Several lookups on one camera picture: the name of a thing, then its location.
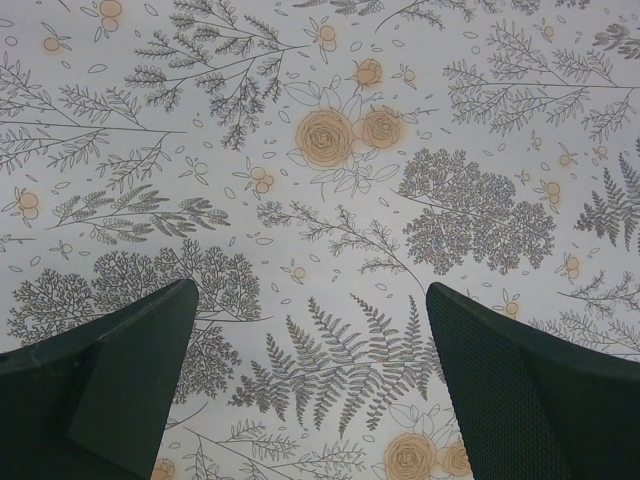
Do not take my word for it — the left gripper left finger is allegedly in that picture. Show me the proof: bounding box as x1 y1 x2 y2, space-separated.
1 280 199 479

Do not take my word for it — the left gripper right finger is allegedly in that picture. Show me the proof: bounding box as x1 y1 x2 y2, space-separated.
426 282 639 479

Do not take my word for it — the floral patterned table mat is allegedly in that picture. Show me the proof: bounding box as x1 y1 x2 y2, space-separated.
1 1 639 479

